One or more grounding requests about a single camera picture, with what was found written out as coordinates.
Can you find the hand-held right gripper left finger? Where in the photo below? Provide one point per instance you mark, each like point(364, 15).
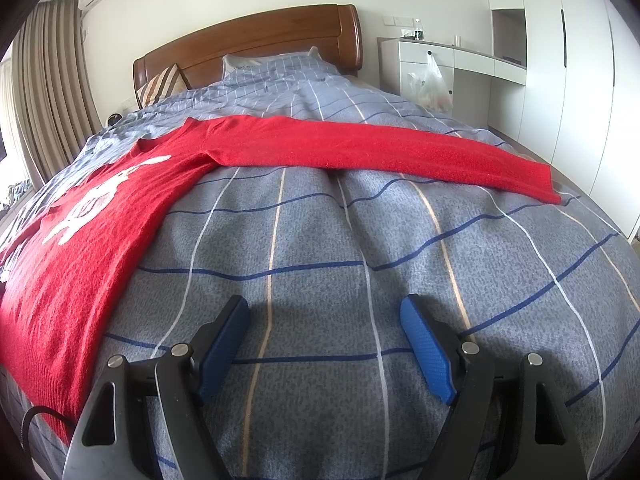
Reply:
point(222, 350)

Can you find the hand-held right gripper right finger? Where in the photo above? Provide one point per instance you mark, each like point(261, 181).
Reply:
point(427, 350)

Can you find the red knit sweater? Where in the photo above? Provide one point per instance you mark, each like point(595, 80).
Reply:
point(75, 270)

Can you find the pile of clothes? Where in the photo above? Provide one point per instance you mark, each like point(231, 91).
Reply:
point(15, 194)

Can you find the bed with blue plaid duvet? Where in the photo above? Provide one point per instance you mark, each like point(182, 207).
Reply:
point(325, 240)

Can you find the small white fan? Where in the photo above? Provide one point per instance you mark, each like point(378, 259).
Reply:
point(114, 119)

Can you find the clear plastic bag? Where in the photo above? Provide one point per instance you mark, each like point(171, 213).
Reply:
point(432, 87)

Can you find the striped cushion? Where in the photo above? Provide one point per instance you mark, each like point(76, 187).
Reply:
point(160, 85)

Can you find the grey pillow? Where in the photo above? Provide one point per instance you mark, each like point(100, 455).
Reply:
point(240, 62)

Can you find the white built-in desk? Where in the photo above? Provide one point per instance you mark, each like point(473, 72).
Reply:
point(470, 60)

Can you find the white wardrobe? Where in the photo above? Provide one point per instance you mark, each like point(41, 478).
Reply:
point(575, 85)

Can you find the beige curtain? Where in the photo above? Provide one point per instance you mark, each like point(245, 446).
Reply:
point(55, 90)

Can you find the wooden headboard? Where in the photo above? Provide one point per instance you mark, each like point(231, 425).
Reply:
point(250, 40)

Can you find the small dark desk item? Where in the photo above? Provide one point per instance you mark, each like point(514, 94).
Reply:
point(407, 36)

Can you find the clear water bottle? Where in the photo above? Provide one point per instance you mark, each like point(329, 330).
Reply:
point(419, 31)

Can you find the white wall switch panel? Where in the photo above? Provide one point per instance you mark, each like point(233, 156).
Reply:
point(395, 21)

